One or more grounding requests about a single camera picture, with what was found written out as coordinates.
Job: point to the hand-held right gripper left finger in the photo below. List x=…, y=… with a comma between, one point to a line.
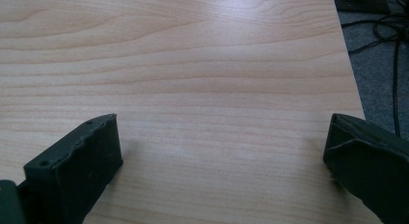
x=74, y=172

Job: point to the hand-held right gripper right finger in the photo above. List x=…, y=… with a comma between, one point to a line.
x=369, y=162

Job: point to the black stand base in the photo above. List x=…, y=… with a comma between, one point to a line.
x=361, y=2

